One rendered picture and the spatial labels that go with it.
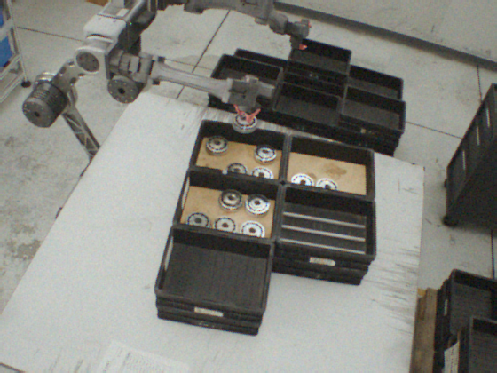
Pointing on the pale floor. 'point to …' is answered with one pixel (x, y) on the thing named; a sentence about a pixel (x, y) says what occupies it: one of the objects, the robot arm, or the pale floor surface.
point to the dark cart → (475, 170)
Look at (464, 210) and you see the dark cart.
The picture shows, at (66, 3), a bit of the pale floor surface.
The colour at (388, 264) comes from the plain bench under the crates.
